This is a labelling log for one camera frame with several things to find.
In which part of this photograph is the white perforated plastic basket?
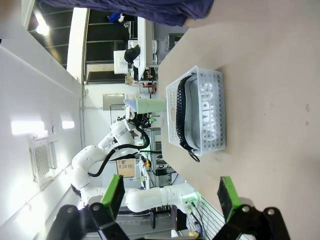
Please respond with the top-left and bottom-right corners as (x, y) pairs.
(165, 65), (228, 157)

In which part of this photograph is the brown cardboard box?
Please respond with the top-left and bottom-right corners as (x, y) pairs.
(116, 158), (136, 178)

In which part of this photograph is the ceiling air conditioner cassette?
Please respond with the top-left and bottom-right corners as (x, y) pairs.
(26, 134), (60, 187)

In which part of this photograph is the black base connector cable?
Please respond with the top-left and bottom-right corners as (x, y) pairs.
(186, 203), (204, 237)

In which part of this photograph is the aluminium slotted mounting plate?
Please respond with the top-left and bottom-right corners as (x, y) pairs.
(198, 193), (227, 240)

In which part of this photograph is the background person with black cap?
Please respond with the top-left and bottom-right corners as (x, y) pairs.
(123, 44), (142, 69)

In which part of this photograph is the person's bare forearm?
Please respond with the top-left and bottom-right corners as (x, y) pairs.
(184, 0), (227, 29)

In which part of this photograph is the long white background desk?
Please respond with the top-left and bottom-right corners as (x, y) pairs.
(136, 17), (155, 79)

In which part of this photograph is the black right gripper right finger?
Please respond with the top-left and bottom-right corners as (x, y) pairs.
(216, 176), (292, 240)

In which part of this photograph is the grey zippered pencil case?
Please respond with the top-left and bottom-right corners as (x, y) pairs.
(175, 73), (205, 163)

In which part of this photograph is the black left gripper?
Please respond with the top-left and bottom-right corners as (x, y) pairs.
(128, 112), (154, 128)

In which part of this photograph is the pale green plastic cup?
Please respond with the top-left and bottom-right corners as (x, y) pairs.
(134, 97), (167, 114)

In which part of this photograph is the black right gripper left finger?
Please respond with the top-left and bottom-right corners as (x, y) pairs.
(46, 174), (131, 240)

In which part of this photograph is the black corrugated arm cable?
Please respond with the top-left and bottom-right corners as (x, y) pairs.
(87, 126), (151, 177)

